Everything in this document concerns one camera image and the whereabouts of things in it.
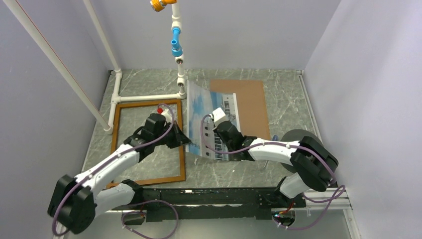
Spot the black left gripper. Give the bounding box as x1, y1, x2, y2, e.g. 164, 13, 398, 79
153, 120, 191, 149

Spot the building photo print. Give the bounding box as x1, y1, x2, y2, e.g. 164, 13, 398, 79
187, 81, 240, 161

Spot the brown frame backing board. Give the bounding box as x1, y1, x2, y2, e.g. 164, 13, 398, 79
210, 79, 272, 140

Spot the wooden picture frame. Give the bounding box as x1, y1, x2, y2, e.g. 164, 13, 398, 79
110, 99, 186, 186

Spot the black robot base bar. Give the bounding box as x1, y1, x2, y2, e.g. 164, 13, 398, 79
118, 187, 306, 222

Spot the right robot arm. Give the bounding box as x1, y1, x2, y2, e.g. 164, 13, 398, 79
213, 121, 339, 207

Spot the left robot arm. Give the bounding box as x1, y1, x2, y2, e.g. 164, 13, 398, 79
47, 113, 191, 236

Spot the blue pipe elbow fitting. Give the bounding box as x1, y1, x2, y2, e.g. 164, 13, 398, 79
171, 27, 183, 57

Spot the dark grey round disc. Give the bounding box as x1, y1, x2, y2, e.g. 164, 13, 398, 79
281, 129, 323, 173

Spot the orange pipe cap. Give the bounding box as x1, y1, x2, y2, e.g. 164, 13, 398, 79
150, 0, 178, 12

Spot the white pvc pipe structure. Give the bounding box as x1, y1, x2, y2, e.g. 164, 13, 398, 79
1, 0, 189, 135

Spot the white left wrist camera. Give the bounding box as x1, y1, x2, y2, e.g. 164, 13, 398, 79
157, 107, 174, 123

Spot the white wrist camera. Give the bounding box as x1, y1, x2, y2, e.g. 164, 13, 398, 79
212, 108, 229, 127
157, 107, 174, 123

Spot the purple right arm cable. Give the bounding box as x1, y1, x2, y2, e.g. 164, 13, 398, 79
200, 114, 346, 231

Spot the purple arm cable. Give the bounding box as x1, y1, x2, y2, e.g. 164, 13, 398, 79
200, 114, 346, 231
52, 103, 180, 239

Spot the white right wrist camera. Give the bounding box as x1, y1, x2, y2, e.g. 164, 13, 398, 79
212, 108, 229, 127

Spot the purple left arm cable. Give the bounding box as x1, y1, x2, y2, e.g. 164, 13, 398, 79
52, 103, 180, 239

